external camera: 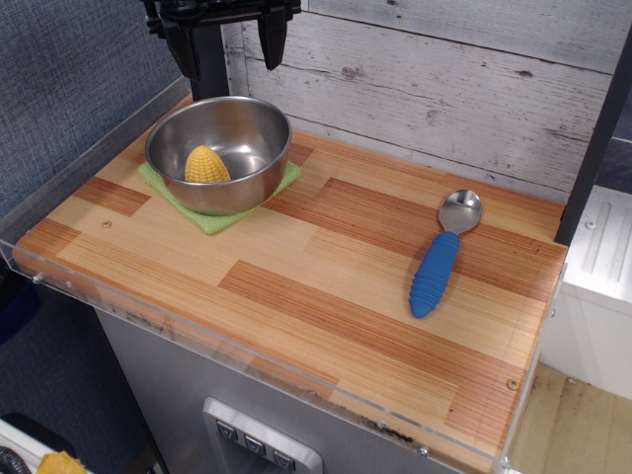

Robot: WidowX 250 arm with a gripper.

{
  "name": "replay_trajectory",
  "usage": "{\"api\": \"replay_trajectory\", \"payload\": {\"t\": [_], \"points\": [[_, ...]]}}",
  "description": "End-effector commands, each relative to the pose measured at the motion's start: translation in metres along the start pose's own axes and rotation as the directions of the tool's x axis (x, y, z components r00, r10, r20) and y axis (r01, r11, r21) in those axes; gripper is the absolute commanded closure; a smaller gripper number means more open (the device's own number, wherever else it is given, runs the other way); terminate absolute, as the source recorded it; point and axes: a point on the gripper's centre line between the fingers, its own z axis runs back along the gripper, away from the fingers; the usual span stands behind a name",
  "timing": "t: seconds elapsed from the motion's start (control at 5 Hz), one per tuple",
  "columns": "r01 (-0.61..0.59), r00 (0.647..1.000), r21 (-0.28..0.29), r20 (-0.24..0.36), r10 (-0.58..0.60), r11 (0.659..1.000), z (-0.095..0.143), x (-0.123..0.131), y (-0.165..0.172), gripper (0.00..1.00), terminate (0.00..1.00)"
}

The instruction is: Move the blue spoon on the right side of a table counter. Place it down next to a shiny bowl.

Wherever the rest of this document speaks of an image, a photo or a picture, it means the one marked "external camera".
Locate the white ribbed appliance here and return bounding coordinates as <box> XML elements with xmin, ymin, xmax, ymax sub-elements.
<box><xmin>540</xmin><ymin>186</ymin><xmax>631</xmax><ymax>399</ymax></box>

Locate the blue handled metal spoon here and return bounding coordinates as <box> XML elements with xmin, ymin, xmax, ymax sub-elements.
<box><xmin>409</xmin><ymin>190</ymin><xmax>482</xmax><ymax>319</ymax></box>

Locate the yellow toy corn cob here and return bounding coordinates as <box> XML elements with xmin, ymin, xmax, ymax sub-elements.
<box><xmin>185</xmin><ymin>145</ymin><xmax>231</xmax><ymax>184</ymax></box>

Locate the yellow object bottom left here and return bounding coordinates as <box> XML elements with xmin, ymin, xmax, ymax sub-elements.
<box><xmin>37</xmin><ymin>451</ymin><xmax>88</xmax><ymax>474</ymax></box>

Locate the dark vertical post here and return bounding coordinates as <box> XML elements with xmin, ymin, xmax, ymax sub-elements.
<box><xmin>557</xmin><ymin>0</ymin><xmax>632</xmax><ymax>246</ymax></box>

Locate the stainless steel bowl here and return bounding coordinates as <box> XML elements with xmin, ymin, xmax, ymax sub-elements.
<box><xmin>145</xmin><ymin>97</ymin><xmax>292</xmax><ymax>216</ymax></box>

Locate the silver toy fridge cabinet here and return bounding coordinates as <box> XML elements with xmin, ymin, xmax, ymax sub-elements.
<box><xmin>98</xmin><ymin>311</ymin><xmax>499</xmax><ymax>473</ymax></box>

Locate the green cloth mat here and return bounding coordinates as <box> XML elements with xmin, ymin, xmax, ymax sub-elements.
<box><xmin>137</xmin><ymin>160</ymin><xmax>302</xmax><ymax>236</ymax></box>

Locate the silver dispenser button panel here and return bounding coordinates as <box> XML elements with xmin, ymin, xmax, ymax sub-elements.
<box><xmin>202</xmin><ymin>397</ymin><xmax>324</xmax><ymax>474</ymax></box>

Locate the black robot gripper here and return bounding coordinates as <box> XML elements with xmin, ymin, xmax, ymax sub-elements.
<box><xmin>142</xmin><ymin>1</ymin><xmax>301</xmax><ymax>79</ymax></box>

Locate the clear acrylic guard rail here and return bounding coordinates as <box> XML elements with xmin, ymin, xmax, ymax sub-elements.
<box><xmin>0</xmin><ymin>76</ymin><xmax>569</xmax><ymax>474</ymax></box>

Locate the black corrugated hose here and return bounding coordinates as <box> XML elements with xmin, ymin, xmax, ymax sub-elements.
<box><xmin>0</xmin><ymin>444</ymin><xmax>32</xmax><ymax>474</ymax></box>

